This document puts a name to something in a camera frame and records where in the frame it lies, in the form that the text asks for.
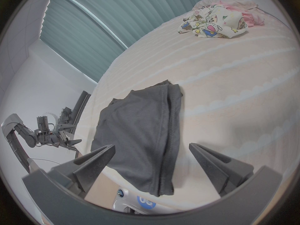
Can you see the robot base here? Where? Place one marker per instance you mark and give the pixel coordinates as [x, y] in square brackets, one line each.
[126, 200]

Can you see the white printed garment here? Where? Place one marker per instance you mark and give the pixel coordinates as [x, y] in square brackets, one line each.
[215, 22]

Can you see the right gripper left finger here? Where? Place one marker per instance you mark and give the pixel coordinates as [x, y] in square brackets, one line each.
[93, 163]

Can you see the black T-shirt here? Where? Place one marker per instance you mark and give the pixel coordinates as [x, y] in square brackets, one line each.
[140, 130]

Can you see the black chest of drawers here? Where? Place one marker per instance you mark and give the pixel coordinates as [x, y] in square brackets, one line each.
[79, 109]

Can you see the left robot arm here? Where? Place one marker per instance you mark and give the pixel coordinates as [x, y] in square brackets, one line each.
[16, 130]

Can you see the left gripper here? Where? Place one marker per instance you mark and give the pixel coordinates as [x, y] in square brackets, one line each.
[61, 139]

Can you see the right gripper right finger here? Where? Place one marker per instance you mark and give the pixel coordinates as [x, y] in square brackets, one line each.
[218, 167]

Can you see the pink garment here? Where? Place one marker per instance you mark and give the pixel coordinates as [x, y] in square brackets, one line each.
[255, 17]

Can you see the pale pink pillow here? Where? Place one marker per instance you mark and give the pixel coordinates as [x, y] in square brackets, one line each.
[239, 3]

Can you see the blue-green curtain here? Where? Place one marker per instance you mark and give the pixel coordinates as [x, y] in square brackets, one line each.
[140, 10]
[77, 39]

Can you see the bed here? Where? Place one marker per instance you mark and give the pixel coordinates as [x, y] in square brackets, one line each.
[222, 90]

